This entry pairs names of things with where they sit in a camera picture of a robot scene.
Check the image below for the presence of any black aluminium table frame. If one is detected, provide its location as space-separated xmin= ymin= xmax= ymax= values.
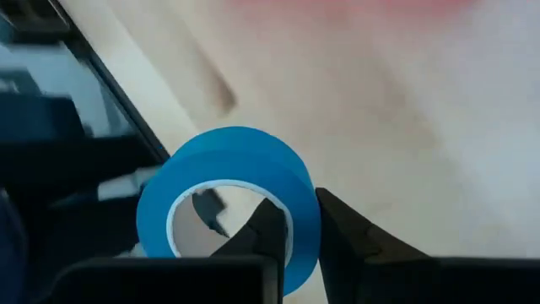
xmin=0 ymin=0 xmax=170 ymax=164

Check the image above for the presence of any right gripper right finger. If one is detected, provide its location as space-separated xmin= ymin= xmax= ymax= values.
xmin=315 ymin=187 xmax=540 ymax=304

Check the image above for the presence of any blue tape roll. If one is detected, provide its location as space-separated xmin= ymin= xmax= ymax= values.
xmin=135 ymin=125 xmax=322 ymax=296

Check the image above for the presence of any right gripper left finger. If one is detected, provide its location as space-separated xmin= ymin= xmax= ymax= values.
xmin=40 ymin=197 xmax=291 ymax=304

